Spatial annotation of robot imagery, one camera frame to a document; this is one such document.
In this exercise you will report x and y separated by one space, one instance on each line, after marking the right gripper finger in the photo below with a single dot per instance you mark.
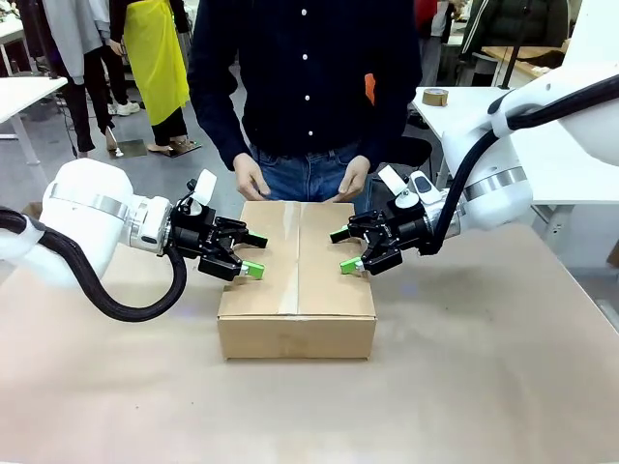
382 256
367 224

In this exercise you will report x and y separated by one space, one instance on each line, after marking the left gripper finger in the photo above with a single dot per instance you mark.
222 266
242 233

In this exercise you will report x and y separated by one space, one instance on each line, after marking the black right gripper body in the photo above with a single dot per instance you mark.
411 229

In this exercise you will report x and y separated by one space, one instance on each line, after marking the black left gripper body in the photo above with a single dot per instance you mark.
193 232

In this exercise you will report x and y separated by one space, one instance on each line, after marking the brown cardboard box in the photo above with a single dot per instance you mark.
329 290

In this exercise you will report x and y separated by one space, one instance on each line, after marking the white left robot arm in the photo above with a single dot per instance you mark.
87 193

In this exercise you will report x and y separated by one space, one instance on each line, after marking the person's right forearm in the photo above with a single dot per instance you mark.
220 140

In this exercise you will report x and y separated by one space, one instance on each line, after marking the person's left forearm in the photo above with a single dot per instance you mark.
392 135

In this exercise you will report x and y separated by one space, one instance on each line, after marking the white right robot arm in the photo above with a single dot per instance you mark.
493 193

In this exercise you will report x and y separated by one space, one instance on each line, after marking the person's left hand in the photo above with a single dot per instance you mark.
358 176

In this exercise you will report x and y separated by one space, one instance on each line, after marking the person's right hand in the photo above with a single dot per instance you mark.
249 176

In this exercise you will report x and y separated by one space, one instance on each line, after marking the black chair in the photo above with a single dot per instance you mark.
411 150

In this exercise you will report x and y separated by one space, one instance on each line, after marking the dark square floor plate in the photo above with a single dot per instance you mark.
186 147
128 147

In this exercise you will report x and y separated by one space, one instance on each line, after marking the brown packing tape roll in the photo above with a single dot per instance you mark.
435 95

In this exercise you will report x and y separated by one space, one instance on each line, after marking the person in dark shirt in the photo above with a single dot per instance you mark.
304 96

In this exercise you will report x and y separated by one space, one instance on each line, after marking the person in yellow apron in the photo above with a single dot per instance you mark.
155 72

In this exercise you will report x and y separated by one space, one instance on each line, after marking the person in red top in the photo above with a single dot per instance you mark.
433 58

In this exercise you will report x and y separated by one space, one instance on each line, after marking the person in white sneakers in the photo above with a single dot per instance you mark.
116 77

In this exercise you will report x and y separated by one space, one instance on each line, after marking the black metal pole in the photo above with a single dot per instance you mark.
509 72

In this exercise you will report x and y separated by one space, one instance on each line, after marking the brown cardboard piece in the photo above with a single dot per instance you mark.
614 253

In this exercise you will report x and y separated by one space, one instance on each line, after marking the wooden table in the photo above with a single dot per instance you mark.
532 60

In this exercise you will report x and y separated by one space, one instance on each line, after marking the white desk with metal leg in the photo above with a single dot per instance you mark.
24 94

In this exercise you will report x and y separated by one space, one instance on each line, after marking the person in grey hoodie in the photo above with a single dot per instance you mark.
72 38

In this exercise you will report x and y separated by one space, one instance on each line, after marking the person in dark striped jacket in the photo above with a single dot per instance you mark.
512 24

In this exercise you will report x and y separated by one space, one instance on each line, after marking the small white desk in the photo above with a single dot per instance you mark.
9 34

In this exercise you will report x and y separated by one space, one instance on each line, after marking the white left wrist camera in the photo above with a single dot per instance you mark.
205 186

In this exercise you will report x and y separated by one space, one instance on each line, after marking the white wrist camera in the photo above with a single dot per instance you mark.
394 180
205 186

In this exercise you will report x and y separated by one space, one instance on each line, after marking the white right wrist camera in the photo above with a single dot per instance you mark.
394 180

